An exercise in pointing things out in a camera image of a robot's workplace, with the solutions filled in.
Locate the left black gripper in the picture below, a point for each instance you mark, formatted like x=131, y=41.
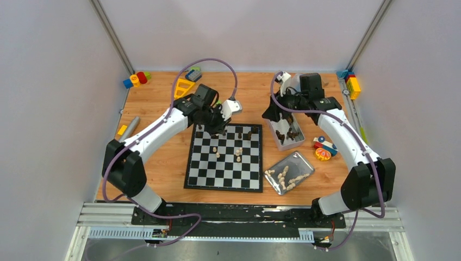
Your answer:
x=215, y=122

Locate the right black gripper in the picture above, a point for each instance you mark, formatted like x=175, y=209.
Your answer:
x=273, y=112

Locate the white metal box dark pieces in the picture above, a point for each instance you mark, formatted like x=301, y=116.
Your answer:
x=286, y=133

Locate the black white chessboard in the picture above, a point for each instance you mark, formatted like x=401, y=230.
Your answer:
x=229, y=162

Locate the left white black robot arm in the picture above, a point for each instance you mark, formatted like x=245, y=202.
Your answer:
x=123, y=165

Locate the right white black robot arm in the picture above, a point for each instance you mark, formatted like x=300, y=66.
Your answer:
x=370, y=178

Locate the clear plastic container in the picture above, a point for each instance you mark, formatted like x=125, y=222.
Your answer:
x=295, y=82

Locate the yellow triangular toy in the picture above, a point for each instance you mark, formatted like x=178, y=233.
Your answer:
x=183, y=86

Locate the blue grey toy block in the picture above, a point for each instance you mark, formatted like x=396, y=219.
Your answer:
x=194, y=74

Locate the yellow lego brick stack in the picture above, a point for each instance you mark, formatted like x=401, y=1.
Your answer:
x=353, y=88

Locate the red white blue toy car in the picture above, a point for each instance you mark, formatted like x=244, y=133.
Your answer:
x=321, y=142

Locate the yellow red round toy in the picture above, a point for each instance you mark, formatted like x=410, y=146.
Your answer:
x=322, y=154

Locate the grey cylinder marker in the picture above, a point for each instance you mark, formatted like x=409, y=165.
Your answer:
x=131, y=128

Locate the silver metal tray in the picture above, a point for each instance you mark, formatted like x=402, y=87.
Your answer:
x=289, y=173

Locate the red cylinder block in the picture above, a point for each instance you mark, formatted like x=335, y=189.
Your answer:
x=142, y=77

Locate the yellow cylinder block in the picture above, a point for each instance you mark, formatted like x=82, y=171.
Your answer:
x=135, y=81

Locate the small yellow block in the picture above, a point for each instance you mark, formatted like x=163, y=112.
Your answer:
x=122, y=130

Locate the blue cube block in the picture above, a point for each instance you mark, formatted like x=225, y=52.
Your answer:
x=128, y=83

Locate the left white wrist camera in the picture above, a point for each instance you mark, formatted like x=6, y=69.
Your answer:
x=229, y=108

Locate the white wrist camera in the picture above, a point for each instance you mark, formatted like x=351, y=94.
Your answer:
x=284, y=80
x=229, y=108

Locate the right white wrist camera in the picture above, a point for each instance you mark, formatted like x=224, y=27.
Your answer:
x=284, y=80

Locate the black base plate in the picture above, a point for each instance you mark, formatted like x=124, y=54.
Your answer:
x=237, y=220

